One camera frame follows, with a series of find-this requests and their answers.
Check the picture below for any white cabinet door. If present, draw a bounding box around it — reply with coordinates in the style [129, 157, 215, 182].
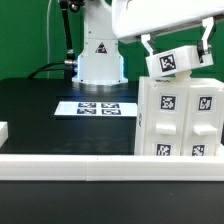
[144, 81, 188, 156]
[181, 79, 224, 156]

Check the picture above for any white cabinet body box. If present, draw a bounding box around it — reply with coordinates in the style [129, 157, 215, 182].
[134, 73, 224, 156]

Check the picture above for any grey thin cable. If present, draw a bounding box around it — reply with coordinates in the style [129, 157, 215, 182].
[45, 0, 54, 80]

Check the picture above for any white base marker plate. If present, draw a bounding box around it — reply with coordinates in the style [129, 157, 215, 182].
[54, 101, 137, 117]

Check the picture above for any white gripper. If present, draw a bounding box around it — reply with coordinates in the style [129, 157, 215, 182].
[112, 0, 224, 63]

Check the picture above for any white U-shaped fence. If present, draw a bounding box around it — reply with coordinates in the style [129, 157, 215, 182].
[0, 121, 224, 182]

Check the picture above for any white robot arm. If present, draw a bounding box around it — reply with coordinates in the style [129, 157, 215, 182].
[74, 0, 224, 86]

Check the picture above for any white cabinet top block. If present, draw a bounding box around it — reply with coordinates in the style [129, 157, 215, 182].
[146, 45, 213, 79]

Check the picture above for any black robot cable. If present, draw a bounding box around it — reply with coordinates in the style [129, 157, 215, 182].
[27, 0, 85, 80]

